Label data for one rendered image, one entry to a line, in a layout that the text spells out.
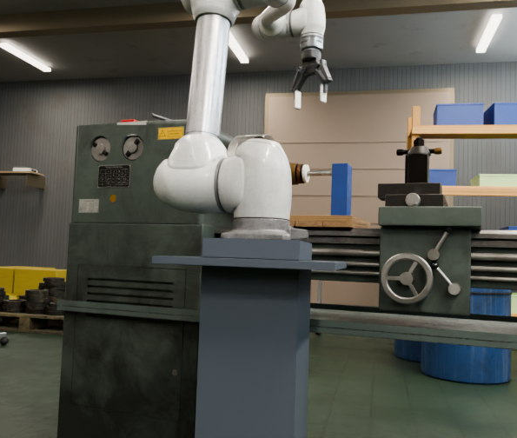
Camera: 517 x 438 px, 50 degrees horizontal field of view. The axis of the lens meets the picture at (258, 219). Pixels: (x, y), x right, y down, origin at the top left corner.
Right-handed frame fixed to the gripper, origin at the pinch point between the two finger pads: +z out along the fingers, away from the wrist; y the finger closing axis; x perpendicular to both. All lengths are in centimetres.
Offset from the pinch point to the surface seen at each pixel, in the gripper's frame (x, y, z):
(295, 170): -5.1, -1.7, 27.2
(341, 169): 2.7, 14.5, 27.1
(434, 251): -4, 56, 57
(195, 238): -39, -18, 55
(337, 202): 2.0, 13.3, 39.6
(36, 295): 31, -366, 104
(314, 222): -13, 15, 48
